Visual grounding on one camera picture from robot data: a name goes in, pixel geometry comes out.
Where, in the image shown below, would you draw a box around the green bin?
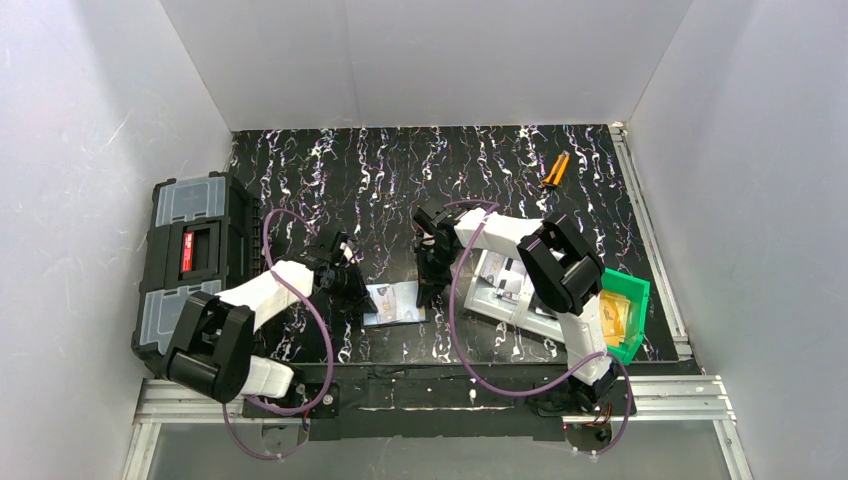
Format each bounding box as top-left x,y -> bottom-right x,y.
600,269 -> 651,365

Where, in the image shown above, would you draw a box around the grey bin left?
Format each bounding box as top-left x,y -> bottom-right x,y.
464,250 -> 533,325

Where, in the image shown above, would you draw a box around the grey bin middle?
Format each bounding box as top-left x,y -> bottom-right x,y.
512,297 -> 564,343

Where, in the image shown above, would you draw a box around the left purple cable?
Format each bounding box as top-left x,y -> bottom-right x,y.
221,208 -> 336,462

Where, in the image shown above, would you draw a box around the black tool box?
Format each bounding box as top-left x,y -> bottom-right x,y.
131,171 -> 262,377

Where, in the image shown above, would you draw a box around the gold cards in green bin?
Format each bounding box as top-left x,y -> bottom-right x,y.
600,290 -> 631,347

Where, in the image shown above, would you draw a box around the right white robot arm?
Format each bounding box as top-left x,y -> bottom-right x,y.
413,200 -> 618,391

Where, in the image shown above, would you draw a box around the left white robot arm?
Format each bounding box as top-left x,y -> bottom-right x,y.
162,230 -> 376,403

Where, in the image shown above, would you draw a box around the grey bin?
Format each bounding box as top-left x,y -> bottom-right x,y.
464,250 -> 533,325
512,297 -> 564,343

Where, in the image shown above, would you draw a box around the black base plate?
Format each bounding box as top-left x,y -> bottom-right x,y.
241,362 -> 637,442

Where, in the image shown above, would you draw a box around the orange black utility knife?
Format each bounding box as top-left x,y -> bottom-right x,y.
541,151 -> 570,190

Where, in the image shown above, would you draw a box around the white cards in left bin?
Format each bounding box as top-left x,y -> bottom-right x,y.
479,252 -> 526,303

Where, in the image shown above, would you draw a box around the white printed credit card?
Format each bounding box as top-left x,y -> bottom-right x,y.
374,282 -> 420,323

